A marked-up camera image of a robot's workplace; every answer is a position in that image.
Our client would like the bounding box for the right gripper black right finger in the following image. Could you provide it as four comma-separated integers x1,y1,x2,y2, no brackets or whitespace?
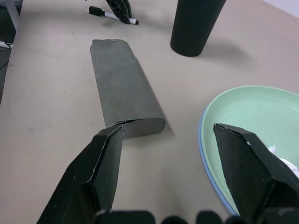
213,123,299,221

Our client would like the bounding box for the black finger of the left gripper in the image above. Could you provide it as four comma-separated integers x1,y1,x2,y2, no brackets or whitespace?
105,0,128,24
120,0,132,25

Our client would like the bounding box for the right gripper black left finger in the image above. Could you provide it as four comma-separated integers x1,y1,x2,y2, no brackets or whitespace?
36,125,124,224

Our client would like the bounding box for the white marker with black cap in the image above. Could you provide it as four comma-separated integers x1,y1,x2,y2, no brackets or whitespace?
85,6,140,26

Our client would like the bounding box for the white tissue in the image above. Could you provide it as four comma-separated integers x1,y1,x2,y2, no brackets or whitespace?
268,144,299,178

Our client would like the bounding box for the green plastic plate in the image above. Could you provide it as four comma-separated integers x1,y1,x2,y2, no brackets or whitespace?
201,85,299,215

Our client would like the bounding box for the grey glasses case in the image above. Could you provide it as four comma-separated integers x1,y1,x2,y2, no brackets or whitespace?
90,39,166,138

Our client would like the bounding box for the blue plastic plate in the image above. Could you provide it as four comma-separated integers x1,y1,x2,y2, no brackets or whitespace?
198,109,239,217

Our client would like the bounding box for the black plastic cup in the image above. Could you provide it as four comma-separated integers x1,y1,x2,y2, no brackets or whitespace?
170,0,228,57

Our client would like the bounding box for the white metal post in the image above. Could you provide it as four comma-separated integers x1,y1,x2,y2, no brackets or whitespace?
6,0,24,32

